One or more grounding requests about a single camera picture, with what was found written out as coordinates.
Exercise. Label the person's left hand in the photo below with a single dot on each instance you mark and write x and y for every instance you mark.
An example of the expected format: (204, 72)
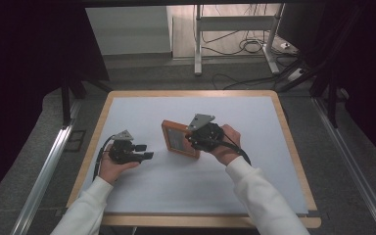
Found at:
(111, 171)

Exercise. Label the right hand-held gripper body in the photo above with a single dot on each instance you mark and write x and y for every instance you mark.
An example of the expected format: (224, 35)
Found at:
(207, 135)

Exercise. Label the black metal stand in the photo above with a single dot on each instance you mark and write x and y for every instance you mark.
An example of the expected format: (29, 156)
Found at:
(332, 104)
(66, 104)

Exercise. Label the small white adapter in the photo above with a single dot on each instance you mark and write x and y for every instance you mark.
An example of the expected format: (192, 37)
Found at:
(285, 45)

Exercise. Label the white cabinet panel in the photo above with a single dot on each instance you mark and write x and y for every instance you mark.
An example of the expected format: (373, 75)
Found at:
(127, 31)

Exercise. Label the white power strip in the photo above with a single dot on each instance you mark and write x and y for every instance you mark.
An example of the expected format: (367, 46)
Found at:
(295, 74)

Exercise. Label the dark floor vent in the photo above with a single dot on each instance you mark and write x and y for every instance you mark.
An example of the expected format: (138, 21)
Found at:
(75, 140)

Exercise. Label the wooden photo frame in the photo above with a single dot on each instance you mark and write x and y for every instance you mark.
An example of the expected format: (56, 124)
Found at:
(176, 138)

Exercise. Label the person's right hand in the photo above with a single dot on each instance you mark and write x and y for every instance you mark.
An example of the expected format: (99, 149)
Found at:
(228, 147)

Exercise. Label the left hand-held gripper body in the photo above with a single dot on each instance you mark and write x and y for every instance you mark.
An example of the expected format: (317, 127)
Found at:
(121, 153)

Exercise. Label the aluminium rail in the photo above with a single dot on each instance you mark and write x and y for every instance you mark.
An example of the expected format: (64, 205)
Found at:
(45, 173)
(355, 169)

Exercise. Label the white desk frame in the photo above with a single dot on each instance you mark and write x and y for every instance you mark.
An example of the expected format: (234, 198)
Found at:
(235, 23)

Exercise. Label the black curtain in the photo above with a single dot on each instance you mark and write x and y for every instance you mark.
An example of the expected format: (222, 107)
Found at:
(368, 65)
(23, 65)

